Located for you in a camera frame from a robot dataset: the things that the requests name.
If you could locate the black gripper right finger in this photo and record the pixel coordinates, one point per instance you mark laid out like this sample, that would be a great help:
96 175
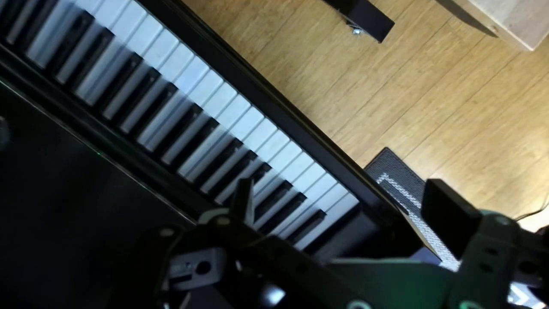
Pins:
448 217

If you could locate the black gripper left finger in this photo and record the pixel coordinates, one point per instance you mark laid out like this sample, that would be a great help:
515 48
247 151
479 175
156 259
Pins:
244 199

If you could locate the black upright piano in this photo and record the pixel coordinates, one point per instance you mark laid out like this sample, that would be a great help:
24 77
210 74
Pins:
57 199

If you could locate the black stand foot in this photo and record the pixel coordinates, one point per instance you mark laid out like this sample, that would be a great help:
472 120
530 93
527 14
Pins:
366 17

